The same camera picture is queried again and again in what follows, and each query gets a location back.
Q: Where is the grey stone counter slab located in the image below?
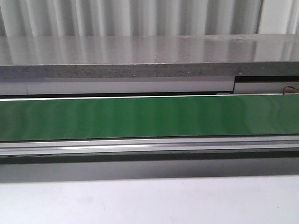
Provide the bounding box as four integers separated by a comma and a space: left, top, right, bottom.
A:
0, 34, 299, 79

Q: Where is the green conveyor belt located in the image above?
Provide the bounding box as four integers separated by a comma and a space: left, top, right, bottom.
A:
0, 94, 299, 141

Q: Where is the white pleated curtain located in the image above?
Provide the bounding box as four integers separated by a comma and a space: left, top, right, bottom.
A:
0, 0, 299, 36

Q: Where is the aluminium conveyor frame rail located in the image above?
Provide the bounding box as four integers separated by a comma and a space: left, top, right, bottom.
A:
0, 135, 299, 156

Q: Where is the red wire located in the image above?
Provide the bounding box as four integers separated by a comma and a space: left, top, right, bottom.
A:
283, 86, 299, 95

